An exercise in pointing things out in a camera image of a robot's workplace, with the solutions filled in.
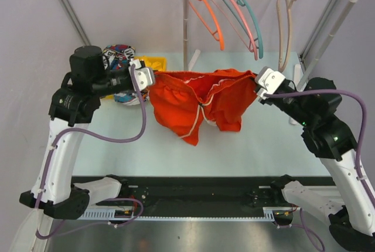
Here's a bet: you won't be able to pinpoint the teal hanger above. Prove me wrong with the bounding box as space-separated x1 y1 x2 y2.
218 0 264 60

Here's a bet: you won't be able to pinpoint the beige hanger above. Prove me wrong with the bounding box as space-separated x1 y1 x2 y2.
276 0 297 73

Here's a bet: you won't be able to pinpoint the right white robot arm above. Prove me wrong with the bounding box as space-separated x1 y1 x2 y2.
255 72 374 251

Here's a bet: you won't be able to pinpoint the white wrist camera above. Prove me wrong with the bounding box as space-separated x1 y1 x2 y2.
129 59 156 91
254 66 286 100

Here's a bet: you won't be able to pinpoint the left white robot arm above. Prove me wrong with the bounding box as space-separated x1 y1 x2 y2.
19 46 154 220

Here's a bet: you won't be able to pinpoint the orange shorts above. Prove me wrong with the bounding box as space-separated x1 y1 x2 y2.
149 69 257 145

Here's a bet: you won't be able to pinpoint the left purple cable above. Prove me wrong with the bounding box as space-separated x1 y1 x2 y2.
35 63 147 240

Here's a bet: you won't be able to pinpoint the orange hanger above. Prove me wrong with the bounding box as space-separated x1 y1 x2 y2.
175 0 226 50

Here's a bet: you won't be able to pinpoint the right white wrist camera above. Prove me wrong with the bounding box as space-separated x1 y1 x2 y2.
254 66 286 100

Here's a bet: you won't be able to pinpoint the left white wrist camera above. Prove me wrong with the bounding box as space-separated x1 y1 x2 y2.
129 59 156 91

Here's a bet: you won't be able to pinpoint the white slotted cable duct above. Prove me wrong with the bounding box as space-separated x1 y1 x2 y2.
78 207 292 222

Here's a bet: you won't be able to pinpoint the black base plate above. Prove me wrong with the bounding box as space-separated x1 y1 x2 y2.
71 175 338 218

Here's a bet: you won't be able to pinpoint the pink hanger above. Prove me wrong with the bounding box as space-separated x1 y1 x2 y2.
211 0 264 60

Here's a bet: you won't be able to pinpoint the comic print shorts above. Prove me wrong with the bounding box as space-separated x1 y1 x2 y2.
103 45 139 105

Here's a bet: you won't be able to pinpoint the yellow plastic bin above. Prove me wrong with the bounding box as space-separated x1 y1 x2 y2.
104 56 167 105

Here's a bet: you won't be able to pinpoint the yellow shorts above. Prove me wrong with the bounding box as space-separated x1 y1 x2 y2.
142 57 162 71

